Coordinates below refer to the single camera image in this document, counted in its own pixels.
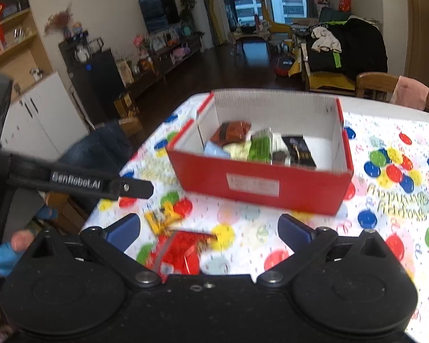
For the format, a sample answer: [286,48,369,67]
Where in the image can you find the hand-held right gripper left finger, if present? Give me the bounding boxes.
[19,212,162,288]

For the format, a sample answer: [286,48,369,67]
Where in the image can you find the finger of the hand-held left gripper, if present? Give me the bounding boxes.
[7,159,154,201]

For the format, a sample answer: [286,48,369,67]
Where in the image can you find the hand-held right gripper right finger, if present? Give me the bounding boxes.
[256,214,394,288]

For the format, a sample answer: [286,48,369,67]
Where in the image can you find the red cardboard box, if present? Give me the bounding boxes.
[166,91,354,217]

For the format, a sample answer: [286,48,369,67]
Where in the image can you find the bright red snack packet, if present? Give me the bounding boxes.
[146,230,219,279]

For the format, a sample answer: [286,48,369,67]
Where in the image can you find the black snack packet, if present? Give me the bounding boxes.
[282,135,317,168]

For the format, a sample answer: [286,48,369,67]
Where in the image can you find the green and silver snack packet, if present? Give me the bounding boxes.
[247,128,283,163]

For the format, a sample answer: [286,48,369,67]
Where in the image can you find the pale yellow snack packet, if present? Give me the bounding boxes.
[223,142,253,161]

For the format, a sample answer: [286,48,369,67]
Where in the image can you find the light blue snack packet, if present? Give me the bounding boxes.
[204,142,231,158]

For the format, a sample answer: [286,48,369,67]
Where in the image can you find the red and brown foil packet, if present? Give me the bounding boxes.
[210,121,253,147]

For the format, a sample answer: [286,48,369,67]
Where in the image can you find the person's left hand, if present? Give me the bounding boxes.
[0,229,38,277]

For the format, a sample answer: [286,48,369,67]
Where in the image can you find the wooden chair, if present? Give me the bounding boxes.
[355,72,429,117]
[45,114,144,233]

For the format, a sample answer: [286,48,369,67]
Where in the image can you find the dark blue denim cloth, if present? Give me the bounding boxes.
[59,121,133,176]

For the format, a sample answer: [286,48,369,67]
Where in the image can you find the balloon printed tablecloth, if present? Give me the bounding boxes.
[80,93,429,343]

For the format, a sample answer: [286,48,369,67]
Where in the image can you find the white cabinet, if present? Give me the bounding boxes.
[0,71,90,161]

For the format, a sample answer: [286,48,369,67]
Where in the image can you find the dark tall cabinet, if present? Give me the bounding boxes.
[59,32,127,125]

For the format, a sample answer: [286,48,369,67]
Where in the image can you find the dried flower bouquet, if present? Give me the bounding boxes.
[45,5,74,38]

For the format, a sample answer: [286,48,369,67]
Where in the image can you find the low dark television console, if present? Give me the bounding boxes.
[127,36,202,97]

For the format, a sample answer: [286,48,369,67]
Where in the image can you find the pink cloth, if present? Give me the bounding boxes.
[390,76,429,111]

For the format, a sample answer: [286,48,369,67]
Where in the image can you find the flat screen television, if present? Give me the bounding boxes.
[139,0,181,33]

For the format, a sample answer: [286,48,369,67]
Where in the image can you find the dark coffee table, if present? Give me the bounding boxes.
[232,30,272,63]

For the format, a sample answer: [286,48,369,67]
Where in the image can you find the black jacket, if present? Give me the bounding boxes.
[304,18,388,79]

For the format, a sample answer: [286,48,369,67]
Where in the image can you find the off-white garment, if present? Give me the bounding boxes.
[310,27,343,53]

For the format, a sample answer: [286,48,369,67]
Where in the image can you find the tall green plant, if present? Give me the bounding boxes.
[179,0,204,36]

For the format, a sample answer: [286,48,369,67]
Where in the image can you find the yellow giraffe toy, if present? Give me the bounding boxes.
[254,0,294,40]

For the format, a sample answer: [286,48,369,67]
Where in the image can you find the grey and yellow curtain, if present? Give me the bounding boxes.
[196,0,229,45]

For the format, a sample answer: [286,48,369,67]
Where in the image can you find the wooden wall shelf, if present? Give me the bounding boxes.
[0,0,54,104]

